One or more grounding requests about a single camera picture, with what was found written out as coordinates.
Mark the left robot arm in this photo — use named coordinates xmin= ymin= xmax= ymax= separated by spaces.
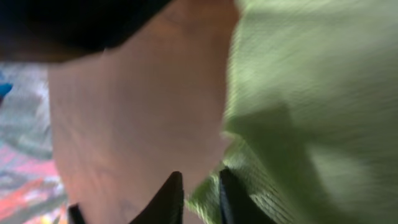
xmin=1 ymin=0 xmax=170 ymax=63

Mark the light green cloth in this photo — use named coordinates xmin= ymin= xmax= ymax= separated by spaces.
xmin=185 ymin=0 xmax=398 ymax=224

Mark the blue folded cloth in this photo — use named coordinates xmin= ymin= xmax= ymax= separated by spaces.
xmin=0 ymin=83 xmax=13 ymax=100

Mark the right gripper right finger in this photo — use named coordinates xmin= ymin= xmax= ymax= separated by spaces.
xmin=219 ymin=169 xmax=276 ymax=224

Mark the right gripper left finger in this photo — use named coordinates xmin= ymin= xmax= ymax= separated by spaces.
xmin=130 ymin=171 xmax=184 ymax=224

